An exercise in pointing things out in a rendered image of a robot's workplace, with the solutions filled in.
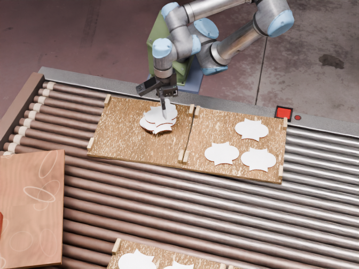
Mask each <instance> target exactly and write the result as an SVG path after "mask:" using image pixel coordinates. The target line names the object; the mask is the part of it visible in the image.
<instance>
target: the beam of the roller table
mask: <svg viewBox="0 0 359 269"><path fill-rule="evenodd" d="M38 73H40V74H44V77H45V80H46V82H55V83H57V84H62V85H68V86H73V87H77V88H83V89H88V90H94V91H99V92H105V93H111V94H117V95H120V96H126V97H131V98H137V99H143V100H148V101H154V102H160V98H159V97H158V96H156V94H155V89H154V90H153V91H151V92H149V93H147V94H145V95H143V96H142V97H140V96H139V95H138V94H137V91H136V86H138V85H140V84H137V83H131V82H126V81H120V80H114V79H110V78H104V77H99V76H93V75H87V74H81V73H76V72H70V71H66V70H61V69H55V68H49V67H43V66H42V67H41V69H40V70H39V71H38ZM166 98H167V99H169V102H170V104H177V105H186V106H190V105H191V104H194V106H195V109H196V107H197V106H200V108H205V109H213V110H220V111H225V112H233V113H241V114H248V115H256V116H264V117H272V118H274V116H275V111H276V109H275V108H270V107H264V106H258V105H252V104H247V103H243V102H237V101H231V100H225V99H220V98H214V97H208V96H202V95H199V94H193V93H187V92H182V91H178V97H173V96H172V97H165V99H166ZM296 115H299V116H301V120H295V119H294V116H296ZM287 126H288V127H292V128H297V129H303V130H308V131H314V132H319V133H325V134H329V135H334V136H340V137H345V138H351V139H357V140H359V124H358V123H352V122H346V121H341V120H335V119H331V118H326V117H320V116H314V115H308V114H303V113H297V112H293V113H292V118H291V122H288V123H287Z"/></svg>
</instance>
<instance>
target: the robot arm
mask: <svg viewBox="0 0 359 269"><path fill-rule="evenodd" d="M244 3H248V4H251V3H256V6H257V9H258V11H257V12H255V13H254V15H253V19H252V20H251V21H249V22H248V23H247V24H245V25H243V26H242V27H241V28H239V29H238V30H236V31H235V32H234V33H232V34H231V35H230V36H228V37H227V38H225V39H224V40H223V41H221V42H219V41H217V40H216V38H217V37H218V34H219V32H218V28H217V27H216V25H215V24H214V23H213V22H212V21H211V20H209V19H207V18H205V17H208V16H210V15H213V14H215V13H219V12H221V11H224V10H227V9H230V8H232V7H235V6H238V5H240V4H244ZM161 12H162V15H163V18H164V21H165V23H166V25H167V28H168V30H169V33H170V35H169V36H167V38H164V39H163V38H159V39H157V40H155V41H154V43H153V47H152V54H153V64H154V74H155V76H154V77H152V78H150V79H149V80H147V81H145V82H143V83H142V84H140V85H138V86H136V91H137V94H138V95H139V96H140V97H142V96H143V95H145V94H147V93H149V92H151V91H153V90H154V89H155V94H156V96H158V97H159V98H160V103H161V109H162V116H163V117H164V119H165V120H166V119H167V114H168V113H170V112H172V111H174V110H175V109H176V106H175V105H172V104H170V102H169V99H167V98H166V99H165V97H172V96H173V97H178V87H177V74H176V72H175V69H173V61H177V62H180V63H184V62H186V61H188V60H189V59H190V58H191V56H192V55H193V54H196V57H197V59H198V62H199V65H200V67H201V70H202V72H203V74H204V75H206V76H209V75H214V74H217V73H220V72H223V71H225V70H227V69H228V65H227V64H228V63H230V61H231V58H232V57H233V56H235V55H236V54H237V53H239V52H241V51H242V50H243V49H245V48H247V47H248V46H250V45H251V44H253V43H254V42H256V41H257V40H259V39H260V38H262V37H263V36H265V37H277V36H279V35H281V34H283V33H285V32H286V31H288V30H289V29H290V28H291V27H292V26H293V24H294V18H293V15H292V11H291V10H290V8H289V5H288V3H287V1H286V0H196V1H193V2H191V3H187V4H184V5H182V6H179V5H178V3H176V2H173V3H169V4H167V5H165V6H164V7H163V8H162V10H161ZM191 22H194V23H192V24H191V25H189V26H187V25H186V24H188V23H191ZM175 86H176V87H175ZM176 90H177V94H176ZM165 103H166V105H165Z"/></svg>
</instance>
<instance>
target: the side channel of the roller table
mask: <svg viewBox="0 0 359 269"><path fill-rule="evenodd" d="M44 82H46V80H45V77H44V74H40V73H35V72H33V73H32V74H31V76H30V77H29V79H28V80H27V82H26V83H25V85H24V86H23V88H22V89H21V90H20V92H19V93H18V95H17V96H16V98H15V99H14V101H13V103H12V104H11V106H10V107H9V108H8V110H7V111H6V113H5V114H4V116H3V117H2V119H1V120H0V151H4V150H3V147H4V144H5V143H9V136H10V135H11V134H14V128H15V127H16V126H19V121H20V119H21V118H24V113H25V111H27V110H29V105H30V104H31V103H34V97H35V96H38V91H39V89H42V88H43V83H44Z"/></svg>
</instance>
